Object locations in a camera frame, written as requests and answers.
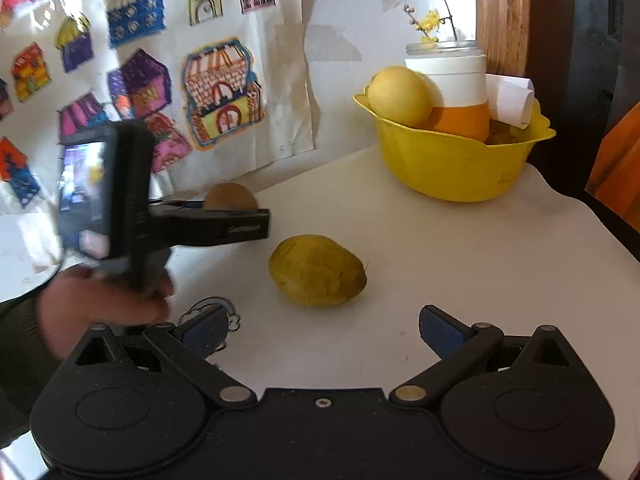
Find yellow round fruit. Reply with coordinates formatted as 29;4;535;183
367;66;435;128

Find white printed cloth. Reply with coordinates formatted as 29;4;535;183
165;144;640;480

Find orange dress wall poster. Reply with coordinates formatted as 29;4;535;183
585;100;640;233

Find person's left hand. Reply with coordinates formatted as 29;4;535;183
39;262;176;358

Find yellow-green mango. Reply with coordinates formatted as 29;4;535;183
268;234;368;308

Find yellow flower twig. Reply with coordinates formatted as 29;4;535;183
402;0;458;43

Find clear glass jar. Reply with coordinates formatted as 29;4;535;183
405;40;483;58

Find white paper roll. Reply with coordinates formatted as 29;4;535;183
485;74;536;130

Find wooden door frame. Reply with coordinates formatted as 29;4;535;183
475;0;531;78

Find colourful houses drawing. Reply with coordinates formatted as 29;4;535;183
0;0;321;216

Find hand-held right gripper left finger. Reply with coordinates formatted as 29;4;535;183
62;305;258;409

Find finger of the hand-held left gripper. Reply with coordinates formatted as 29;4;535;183
167;200;271;249

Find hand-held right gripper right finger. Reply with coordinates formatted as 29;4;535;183
389;305;583;408

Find yellow plastic bowl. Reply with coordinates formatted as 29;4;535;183
353;92;557;203

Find white and orange jar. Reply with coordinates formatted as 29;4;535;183
404;52;490;142

